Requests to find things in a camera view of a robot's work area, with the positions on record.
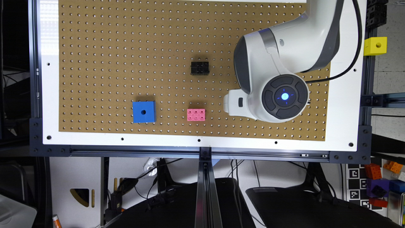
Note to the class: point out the aluminium frame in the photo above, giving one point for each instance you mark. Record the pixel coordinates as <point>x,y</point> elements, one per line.
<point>81,185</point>

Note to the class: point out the pink studded brick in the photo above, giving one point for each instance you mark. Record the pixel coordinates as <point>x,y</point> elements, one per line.
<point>196,115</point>

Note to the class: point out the brown pegboard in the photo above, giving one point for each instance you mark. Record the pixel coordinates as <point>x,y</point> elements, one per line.
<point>114,53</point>

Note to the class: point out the yellow cube block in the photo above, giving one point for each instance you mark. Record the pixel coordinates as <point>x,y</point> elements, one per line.
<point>374,46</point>

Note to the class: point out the black studded brick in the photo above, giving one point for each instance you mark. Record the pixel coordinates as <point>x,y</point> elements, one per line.
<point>199,68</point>

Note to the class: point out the black chair left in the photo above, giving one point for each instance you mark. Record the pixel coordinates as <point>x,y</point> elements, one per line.
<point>181,211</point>

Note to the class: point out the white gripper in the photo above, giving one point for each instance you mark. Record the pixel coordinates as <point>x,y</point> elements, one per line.
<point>235,104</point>

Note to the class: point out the orange studded block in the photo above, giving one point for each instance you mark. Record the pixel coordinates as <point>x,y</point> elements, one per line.
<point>373,171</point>

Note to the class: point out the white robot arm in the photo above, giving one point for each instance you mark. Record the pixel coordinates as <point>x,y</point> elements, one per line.
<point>268,63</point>

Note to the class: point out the black chair right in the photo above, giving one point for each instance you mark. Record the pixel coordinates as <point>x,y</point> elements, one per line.
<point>288,207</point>

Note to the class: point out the purple studded block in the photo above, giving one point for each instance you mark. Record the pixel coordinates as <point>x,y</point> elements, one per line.
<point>378,188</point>

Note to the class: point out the black block stack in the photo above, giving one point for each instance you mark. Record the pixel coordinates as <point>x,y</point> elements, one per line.
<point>376,13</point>

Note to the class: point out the red studded block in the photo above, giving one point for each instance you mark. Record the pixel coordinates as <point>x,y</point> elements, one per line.
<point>378,202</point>

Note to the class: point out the blue cube block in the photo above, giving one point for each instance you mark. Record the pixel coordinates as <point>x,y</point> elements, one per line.
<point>144,112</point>

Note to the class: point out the fiducial marker sheet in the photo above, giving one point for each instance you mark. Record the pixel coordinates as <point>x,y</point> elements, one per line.
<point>356,187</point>

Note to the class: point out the small orange block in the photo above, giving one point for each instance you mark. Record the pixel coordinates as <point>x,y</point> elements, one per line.
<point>393,167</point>

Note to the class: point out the black chair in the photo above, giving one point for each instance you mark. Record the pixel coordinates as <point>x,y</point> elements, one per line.
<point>181,211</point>
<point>288,207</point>

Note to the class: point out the blue block on shelf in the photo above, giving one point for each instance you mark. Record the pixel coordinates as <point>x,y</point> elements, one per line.
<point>397,186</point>

